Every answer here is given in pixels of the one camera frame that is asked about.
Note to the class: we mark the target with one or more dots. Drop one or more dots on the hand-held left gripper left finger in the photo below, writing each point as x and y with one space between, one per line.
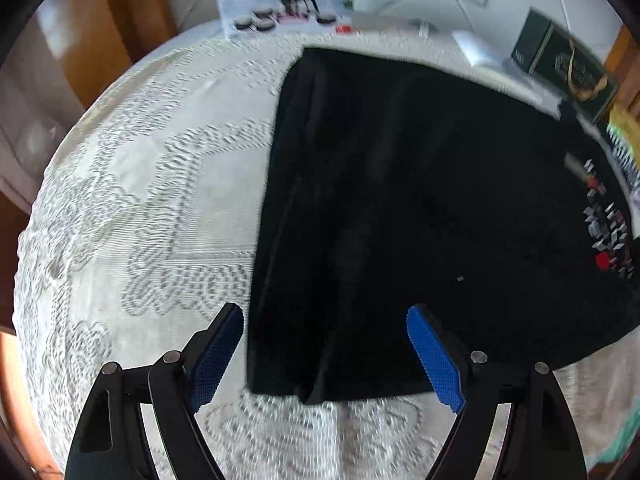
215 360

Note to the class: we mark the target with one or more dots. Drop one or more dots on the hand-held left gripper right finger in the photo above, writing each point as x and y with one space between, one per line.
435 360

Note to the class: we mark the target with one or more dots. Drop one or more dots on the black printed t-shirt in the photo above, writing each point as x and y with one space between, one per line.
390 210

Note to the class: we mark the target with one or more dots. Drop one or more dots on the white lace tablecloth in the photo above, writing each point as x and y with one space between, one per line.
150 185

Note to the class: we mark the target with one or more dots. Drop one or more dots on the black white checkered garment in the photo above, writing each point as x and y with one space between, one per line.
625 155

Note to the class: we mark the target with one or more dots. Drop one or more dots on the pale curtain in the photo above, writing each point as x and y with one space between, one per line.
30 150

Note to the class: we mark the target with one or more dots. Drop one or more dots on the dark green gift box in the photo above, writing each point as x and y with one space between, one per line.
540 45

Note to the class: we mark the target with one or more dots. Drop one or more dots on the wooden headboard frame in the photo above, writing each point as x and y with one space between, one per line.
627 60
125 10

